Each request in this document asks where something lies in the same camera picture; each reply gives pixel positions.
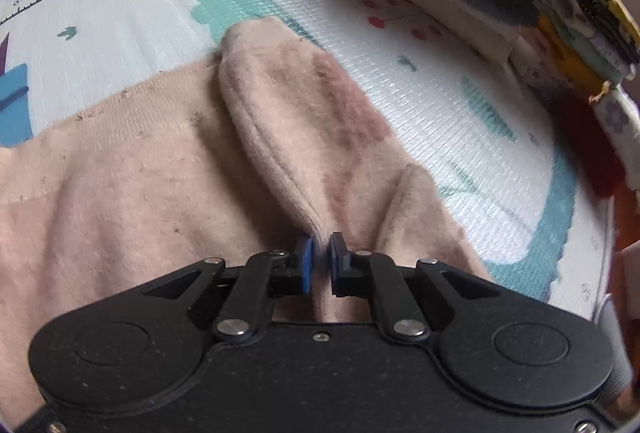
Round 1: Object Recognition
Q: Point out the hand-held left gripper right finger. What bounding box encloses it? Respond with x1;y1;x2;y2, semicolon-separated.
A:
327;232;532;344

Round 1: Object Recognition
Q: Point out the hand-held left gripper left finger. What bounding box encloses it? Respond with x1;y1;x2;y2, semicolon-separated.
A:
97;235;316;345

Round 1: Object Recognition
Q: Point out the beige sweater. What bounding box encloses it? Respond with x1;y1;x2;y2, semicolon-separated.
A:
0;17;502;430

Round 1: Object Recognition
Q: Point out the stack of mixed folded clothes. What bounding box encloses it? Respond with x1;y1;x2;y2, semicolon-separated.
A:
514;0;640;102

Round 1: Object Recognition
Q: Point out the white folded garment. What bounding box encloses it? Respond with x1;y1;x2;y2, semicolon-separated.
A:
348;0;522;65

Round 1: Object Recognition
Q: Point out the red garment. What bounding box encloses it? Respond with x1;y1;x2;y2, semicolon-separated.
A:
554;97;627;200

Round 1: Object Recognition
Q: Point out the cartoon printed play mat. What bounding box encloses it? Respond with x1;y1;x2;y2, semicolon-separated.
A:
0;0;617;320

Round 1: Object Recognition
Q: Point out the white floral printed cloth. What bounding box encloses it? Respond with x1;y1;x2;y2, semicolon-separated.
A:
589;82;640;192

